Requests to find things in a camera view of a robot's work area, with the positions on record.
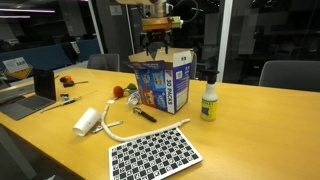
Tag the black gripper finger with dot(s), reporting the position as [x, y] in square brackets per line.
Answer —
[167, 41]
[145, 42]

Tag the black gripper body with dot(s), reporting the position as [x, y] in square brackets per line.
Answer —
[156, 34]

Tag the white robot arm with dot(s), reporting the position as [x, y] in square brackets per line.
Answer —
[156, 7]

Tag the blue red cardboard snack box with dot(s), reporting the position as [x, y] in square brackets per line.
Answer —
[166, 86]

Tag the grey office chair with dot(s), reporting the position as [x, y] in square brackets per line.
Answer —
[103, 62]
[290, 75]

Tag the green fabric leaf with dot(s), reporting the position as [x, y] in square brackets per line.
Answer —
[131, 87]

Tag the orange ball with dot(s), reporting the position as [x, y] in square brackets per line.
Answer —
[118, 91]

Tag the clear plastic bottle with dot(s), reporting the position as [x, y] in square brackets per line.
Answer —
[134, 98]

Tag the white window pillar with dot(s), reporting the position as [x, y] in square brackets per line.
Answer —
[225, 40]

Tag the small white tag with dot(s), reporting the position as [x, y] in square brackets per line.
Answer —
[111, 101]

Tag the white yellow spray bottle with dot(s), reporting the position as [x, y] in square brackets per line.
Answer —
[209, 106]

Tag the orange black screwdriver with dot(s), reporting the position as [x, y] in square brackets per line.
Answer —
[68, 81]

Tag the silver adjustable wrench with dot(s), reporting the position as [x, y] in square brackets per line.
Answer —
[110, 125]

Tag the white paper cup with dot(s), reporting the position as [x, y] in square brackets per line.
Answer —
[87, 120]

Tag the long thin metal tool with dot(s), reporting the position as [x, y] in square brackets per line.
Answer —
[63, 102]

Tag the blue partition divider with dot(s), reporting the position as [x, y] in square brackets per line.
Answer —
[43, 55]

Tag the black white calibration checkerboard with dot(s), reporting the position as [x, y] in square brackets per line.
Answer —
[153, 156]

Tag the grey open laptop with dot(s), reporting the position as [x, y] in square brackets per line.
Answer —
[30, 100]

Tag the white paper sign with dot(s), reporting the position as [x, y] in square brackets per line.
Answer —
[16, 64]

